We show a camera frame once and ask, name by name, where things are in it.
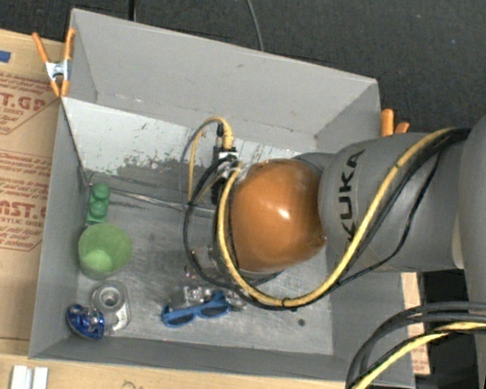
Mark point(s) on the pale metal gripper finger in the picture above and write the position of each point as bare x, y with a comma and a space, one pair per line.
236, 300
194, 296

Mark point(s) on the grey metal bin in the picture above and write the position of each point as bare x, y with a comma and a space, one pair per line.
183, 82

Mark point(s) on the blue sunglasses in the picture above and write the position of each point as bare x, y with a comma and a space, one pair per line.
186, 315

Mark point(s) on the brown cardboard board red print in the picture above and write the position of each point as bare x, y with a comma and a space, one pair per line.
1, 176

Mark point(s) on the green plastic cup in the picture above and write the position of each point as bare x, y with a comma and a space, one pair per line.
104, 249

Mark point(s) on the blue oval toy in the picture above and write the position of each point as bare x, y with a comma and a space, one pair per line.
85, 322

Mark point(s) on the clear glass cup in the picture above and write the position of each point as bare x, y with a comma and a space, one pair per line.
112, 301

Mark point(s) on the green studded toy block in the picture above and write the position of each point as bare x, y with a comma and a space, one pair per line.
98, 204

